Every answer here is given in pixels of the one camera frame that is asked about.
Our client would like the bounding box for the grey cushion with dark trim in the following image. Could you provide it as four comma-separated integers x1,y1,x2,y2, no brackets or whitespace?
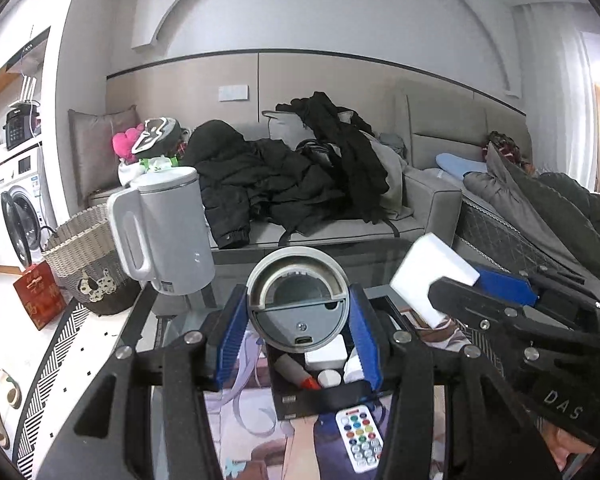
261,109,311,153

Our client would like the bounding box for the printed table mat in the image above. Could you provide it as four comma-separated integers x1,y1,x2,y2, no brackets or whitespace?
200,310,461,480

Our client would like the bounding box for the grey and white round fan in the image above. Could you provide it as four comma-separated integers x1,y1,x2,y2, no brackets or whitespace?
246,246,351,356

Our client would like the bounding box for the white washing machine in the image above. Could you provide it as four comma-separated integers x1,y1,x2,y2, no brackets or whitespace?
0,142,48,268

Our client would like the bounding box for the white plastic item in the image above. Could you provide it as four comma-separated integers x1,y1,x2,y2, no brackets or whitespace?
342,352,366,386

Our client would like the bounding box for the grey square cushion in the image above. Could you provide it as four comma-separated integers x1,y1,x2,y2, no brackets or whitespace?
68,105,140,201

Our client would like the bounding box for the glue bottle with orange cap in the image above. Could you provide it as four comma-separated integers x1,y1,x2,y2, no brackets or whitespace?
274,354,323,391

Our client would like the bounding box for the woven wicker basket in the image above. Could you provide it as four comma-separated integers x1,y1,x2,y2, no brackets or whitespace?
41,205,141,317

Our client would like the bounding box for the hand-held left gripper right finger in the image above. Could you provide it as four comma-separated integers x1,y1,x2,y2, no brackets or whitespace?
350,284,556,480

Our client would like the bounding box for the grey sofa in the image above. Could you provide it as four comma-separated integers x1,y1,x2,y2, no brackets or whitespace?
67,105,463,261

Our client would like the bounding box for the black range hood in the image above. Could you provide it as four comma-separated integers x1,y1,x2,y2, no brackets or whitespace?
4,26,52,72

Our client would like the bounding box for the white plug adapter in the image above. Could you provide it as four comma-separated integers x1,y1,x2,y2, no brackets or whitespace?
304,335,348,372

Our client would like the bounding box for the green and white cloth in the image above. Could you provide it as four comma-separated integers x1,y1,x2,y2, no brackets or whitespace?
139,156,181,173

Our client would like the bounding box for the black and white helmet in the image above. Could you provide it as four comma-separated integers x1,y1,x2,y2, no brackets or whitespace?
131,116,182,157

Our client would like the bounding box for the white electric kettle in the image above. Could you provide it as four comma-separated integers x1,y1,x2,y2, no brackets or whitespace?
106,165,216,296

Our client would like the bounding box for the patterned dark red cloth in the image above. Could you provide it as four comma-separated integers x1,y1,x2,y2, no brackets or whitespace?
486,131,523,165

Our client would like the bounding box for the person's right hand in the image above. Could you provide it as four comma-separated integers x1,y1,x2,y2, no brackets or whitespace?
541,421,597,470

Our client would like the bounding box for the pink plush toy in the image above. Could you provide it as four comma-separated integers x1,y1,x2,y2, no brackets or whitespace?
112,127,143,157

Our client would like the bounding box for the grey garment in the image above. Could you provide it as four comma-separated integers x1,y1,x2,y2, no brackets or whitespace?
365,132,416,221

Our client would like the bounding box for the white remote with coloured buttons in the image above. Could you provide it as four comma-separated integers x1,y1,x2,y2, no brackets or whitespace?
335,404,383,473

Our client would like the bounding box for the black clothing pile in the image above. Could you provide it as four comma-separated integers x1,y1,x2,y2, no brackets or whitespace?
276,91,391,225

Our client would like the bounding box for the black and white striped rug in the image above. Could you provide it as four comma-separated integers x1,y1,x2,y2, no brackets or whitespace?
12,300,151,480

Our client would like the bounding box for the black countertop appliance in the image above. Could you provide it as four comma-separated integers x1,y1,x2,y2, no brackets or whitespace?
5,102,43,151

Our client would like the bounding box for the light blue pillow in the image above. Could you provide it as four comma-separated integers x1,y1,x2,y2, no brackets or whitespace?
436,152,488,179

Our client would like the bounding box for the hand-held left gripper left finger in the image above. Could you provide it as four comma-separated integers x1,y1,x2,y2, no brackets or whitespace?
45,284,249,480

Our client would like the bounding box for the white sheer curtain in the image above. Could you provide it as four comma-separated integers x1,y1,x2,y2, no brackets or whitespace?
515,2,600,196

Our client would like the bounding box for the black puffer jacket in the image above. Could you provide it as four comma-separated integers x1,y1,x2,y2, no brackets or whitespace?
180,120,348,250

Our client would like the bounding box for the grey upholstered bed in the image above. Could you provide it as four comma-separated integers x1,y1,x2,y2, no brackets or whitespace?
395,77,600,306

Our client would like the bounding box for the red gift box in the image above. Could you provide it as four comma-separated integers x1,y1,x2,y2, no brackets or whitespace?
12,261,67,332

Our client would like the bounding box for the grey duvet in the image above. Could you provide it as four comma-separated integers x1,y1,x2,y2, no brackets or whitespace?
462,142,600,286

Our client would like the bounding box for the white sponge block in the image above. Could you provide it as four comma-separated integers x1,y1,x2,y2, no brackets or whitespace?
390,232,481,328

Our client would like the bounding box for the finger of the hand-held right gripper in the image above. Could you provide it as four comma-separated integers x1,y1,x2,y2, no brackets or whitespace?
472,264,600,313
427,276,600,366

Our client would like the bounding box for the black storage box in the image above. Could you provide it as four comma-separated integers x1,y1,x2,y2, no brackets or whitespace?
265,332,383,421

